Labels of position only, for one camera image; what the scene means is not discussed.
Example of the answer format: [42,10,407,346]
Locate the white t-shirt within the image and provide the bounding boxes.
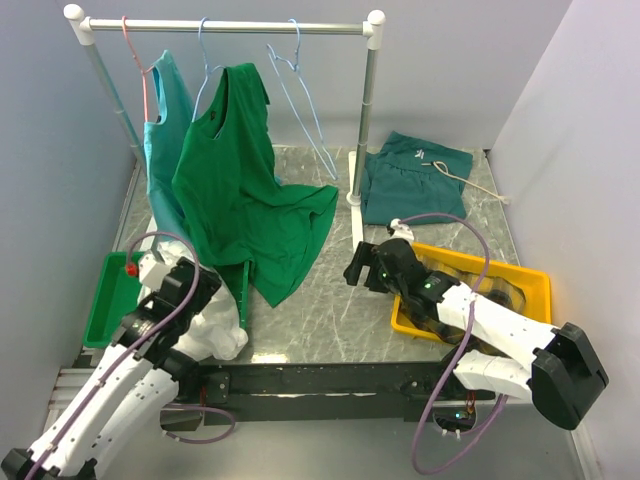
[138,240,248,361]

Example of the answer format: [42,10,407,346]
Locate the green t-shirt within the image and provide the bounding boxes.
[172,63,338,307]

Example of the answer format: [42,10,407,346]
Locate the blue hanger holding green shirt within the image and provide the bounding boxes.
[192,17,224,122]

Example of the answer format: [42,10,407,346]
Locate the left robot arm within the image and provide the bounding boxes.
[1,258,222,479]

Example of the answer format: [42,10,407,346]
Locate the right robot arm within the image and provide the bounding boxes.
[343,237,609,430]

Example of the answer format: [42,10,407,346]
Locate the light blue t-shirt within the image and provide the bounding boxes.
[144,50,194,239]

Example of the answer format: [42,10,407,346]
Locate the green plastic tray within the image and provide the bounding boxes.
[83,251,251,349]

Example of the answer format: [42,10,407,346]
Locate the dark green shorts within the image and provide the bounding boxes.
[361,131,473,225]

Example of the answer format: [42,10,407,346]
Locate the yellow plaid cloth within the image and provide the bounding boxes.
[399,254,526,346]

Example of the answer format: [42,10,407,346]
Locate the yellow plastic tray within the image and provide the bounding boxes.
[391,242,552,345]

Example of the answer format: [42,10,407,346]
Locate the white metal clothes rack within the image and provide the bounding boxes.
[63,4,386,248]

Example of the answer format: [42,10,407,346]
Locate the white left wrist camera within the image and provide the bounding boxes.
[125,252,171,291]

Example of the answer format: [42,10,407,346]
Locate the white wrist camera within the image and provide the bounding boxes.
[125,252,171,291]
[387,218,415,243]

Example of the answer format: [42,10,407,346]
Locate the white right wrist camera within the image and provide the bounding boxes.
[387,218,415,243]

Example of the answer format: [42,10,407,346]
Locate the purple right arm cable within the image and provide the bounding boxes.
[394,212,506,475]

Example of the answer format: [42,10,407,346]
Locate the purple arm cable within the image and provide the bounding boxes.
[19,230,237,480]
[394,212,506,475]

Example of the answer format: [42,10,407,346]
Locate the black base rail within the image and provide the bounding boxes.
[69,349,496,431]

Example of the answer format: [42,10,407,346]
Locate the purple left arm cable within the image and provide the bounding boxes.
[19,230,237,480]

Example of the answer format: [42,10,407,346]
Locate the blue wire hanger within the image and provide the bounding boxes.
[265,18,339,182]

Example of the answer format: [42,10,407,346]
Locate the pink wire hanger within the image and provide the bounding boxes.
[121,16,158,123]

